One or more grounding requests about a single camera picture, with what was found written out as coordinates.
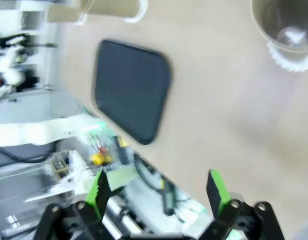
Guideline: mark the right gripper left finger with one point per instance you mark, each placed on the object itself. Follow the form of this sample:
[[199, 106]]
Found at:
[[97, 197]]

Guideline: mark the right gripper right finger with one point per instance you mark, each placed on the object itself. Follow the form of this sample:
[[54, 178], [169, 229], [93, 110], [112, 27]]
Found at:
[[216, 192]]

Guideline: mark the white scalloped paper coaster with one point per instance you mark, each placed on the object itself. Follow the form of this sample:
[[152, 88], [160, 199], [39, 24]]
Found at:
[[288, 65]]

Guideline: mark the tall beige cup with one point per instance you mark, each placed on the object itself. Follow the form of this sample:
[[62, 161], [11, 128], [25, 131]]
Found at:
[[268, 20], [113, 8]]

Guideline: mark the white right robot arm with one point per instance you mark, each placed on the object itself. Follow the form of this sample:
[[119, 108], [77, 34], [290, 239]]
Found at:
[[31, 132]]

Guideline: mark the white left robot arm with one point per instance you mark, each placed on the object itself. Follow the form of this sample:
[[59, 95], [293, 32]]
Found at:
[[9, 67]]

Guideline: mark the yellow connector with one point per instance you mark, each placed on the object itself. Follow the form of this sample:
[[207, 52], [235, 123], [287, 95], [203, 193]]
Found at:
[[98, 158]]

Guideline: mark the black plastic tray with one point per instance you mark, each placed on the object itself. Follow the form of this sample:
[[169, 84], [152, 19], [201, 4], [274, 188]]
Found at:
[[131, 92]]

